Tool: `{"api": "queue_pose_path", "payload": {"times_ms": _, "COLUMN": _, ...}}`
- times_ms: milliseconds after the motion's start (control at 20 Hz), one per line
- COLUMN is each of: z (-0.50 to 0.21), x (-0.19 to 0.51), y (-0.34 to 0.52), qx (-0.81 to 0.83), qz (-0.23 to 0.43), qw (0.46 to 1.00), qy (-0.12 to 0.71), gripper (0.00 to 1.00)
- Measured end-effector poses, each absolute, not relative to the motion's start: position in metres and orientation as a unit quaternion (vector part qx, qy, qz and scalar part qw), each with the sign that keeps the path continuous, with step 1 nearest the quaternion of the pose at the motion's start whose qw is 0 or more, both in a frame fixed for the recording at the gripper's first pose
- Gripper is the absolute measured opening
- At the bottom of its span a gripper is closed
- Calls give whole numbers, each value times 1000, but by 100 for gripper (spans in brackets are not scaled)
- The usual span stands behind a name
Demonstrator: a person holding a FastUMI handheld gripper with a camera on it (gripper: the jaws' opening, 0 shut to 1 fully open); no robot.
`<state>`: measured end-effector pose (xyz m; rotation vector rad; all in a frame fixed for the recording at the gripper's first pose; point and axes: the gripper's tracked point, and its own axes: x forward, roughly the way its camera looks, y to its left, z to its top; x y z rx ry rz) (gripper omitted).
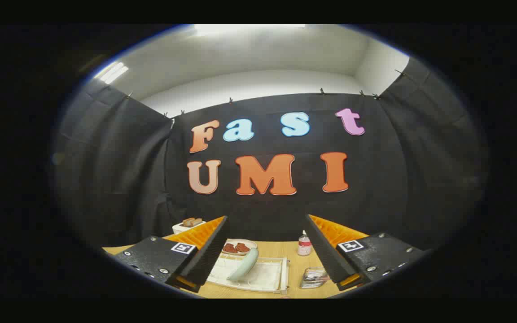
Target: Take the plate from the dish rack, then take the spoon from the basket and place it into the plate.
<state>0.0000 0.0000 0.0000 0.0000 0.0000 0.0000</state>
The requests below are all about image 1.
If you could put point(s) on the ceiling light panel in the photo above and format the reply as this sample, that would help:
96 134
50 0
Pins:
112 72

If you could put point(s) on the beige plate with meat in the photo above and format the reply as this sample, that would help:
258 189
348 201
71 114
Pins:
251 244

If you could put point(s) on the cream toaster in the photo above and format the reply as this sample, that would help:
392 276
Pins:
180 228

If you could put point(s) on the brown meat piece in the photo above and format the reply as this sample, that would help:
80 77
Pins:
229 248
242 247

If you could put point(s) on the black backdrop cloth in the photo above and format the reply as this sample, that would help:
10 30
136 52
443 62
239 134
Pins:
285 211

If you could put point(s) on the white ribbed drain tray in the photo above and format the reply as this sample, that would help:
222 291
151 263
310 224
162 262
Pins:
265 276

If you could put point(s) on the toast slices in toaster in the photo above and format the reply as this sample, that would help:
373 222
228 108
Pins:
191 221

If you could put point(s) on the pale green plate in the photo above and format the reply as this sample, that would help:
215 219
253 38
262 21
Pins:
245 267

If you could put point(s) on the clear water bottle red label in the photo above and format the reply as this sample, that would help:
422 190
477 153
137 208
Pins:
304 244

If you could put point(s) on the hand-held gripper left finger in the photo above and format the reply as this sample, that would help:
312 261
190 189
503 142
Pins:
204 264

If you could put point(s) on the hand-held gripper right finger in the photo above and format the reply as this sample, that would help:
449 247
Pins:
328 260

